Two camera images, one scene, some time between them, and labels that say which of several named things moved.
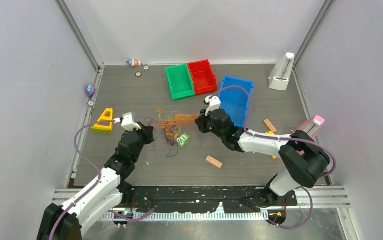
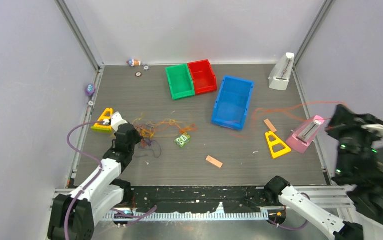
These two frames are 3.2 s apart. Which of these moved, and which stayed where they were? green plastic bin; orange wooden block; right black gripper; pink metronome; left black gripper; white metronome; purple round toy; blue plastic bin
Moved: left black gripper; right black gripper
Stayed: orange wooden block; green plastic bin; purple round toy; blue plastic bin; white metronome; pink metronome
